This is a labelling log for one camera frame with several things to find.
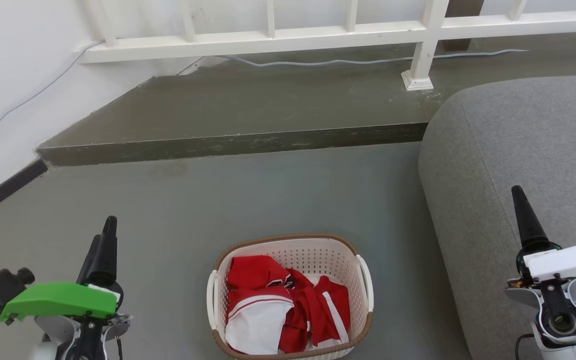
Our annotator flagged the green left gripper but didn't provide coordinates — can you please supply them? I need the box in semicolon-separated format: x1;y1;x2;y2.
0;216;124;324

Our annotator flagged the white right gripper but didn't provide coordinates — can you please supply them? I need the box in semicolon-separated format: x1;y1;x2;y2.
511;185;576;282

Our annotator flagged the cream perforated laundry basket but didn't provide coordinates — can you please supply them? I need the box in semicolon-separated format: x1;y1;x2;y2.
206;233;375;360

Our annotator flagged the grey fabric sofa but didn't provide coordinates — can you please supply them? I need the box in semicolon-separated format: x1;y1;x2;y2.
417;74;576;360

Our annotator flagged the black baseboard strip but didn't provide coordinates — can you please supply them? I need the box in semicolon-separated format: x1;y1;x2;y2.
0;158;49;225

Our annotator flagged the white garment with red trim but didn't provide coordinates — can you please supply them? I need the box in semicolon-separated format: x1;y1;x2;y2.
225;287;295;356

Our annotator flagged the red sports jersey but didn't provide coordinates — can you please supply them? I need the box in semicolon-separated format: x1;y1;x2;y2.
226;255;352;354

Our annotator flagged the white wooden railing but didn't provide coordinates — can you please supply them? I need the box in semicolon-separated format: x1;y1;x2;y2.
77;0;576;92

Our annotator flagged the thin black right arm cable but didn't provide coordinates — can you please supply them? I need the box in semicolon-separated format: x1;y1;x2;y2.
514;333;537;360

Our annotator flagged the pale cable on wall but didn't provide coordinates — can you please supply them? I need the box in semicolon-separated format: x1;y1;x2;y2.
0;40;105;147

